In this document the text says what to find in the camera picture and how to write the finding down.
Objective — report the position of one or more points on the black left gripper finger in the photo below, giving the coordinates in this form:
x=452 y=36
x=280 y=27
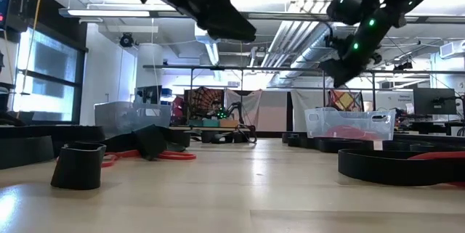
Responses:
x=232 y=36
x=232 y=19

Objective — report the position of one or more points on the mandala wall tapestry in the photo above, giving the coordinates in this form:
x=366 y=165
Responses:
x=203 y=97

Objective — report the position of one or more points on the black pipe rack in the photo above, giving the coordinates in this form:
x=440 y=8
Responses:
x=254 y=69

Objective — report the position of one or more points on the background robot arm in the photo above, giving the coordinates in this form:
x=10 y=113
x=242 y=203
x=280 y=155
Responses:
x=234 y=109

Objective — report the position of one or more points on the black computer monitor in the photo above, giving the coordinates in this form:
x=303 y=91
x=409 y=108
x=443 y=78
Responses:
x=434 y=100

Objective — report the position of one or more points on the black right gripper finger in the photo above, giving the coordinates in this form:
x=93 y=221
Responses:
x=345 y=77
x=334 y=68

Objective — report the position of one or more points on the orange box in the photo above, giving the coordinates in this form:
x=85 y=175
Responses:
x=229 y=123

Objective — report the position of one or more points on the geometric colourful tapestry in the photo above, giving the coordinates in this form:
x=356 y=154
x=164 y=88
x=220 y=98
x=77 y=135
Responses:
x=347 y=100

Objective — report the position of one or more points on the clear plastic basket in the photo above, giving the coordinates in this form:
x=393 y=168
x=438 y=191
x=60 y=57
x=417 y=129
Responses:
x=341 y=118

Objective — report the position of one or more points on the pale partition panel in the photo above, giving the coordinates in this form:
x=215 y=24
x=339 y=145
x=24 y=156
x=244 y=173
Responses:
x=272 y=113

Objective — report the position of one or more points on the large black rubber band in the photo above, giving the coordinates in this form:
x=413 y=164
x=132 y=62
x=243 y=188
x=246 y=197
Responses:
x=338 y=146
x=381 y=169

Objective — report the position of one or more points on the white round column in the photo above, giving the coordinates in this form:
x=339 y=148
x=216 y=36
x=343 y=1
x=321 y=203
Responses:
x=149 y=62

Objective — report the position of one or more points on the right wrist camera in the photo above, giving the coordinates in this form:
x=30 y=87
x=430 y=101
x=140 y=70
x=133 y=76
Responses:
x=336 y=46

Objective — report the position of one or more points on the teal box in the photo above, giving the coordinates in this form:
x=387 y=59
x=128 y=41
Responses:
x=203 y=123

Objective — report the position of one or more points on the white wall sign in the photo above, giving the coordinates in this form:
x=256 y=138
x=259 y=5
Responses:
x=396 y=98

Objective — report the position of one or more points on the white ceiling unit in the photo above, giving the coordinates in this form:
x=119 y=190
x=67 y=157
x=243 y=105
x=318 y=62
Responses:
x=209 y=40

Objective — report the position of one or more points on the round black ceiling fixture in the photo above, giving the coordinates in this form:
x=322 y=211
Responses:
x=126 y=40

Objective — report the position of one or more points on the large glass window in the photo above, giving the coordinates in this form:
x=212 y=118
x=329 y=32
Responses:
x=47 y=62

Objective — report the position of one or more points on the grey translucent plastic basket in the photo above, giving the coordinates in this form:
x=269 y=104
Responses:
x=123 y=117

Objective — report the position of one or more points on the black ceiling spotlight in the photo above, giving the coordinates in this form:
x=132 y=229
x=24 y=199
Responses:
x=403 y=65

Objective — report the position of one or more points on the white hanging cloth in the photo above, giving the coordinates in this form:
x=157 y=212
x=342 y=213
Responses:
x=309 y=98
x=254 y=98

